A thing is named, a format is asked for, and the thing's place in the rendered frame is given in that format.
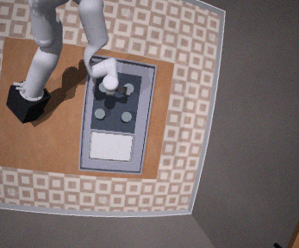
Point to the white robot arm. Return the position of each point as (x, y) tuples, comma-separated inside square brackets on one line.
[(45, 33)]

